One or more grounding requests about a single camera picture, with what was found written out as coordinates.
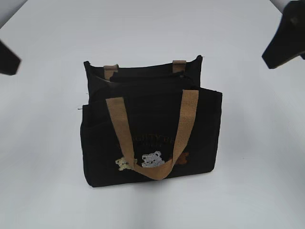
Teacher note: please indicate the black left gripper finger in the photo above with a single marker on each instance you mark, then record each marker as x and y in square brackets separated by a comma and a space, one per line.
[9, 61]

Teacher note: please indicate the black canvas tote bag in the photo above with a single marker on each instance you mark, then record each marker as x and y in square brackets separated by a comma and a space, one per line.
[148, 123]

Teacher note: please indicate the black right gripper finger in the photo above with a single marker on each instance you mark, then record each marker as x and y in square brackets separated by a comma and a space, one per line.
[289, 39]

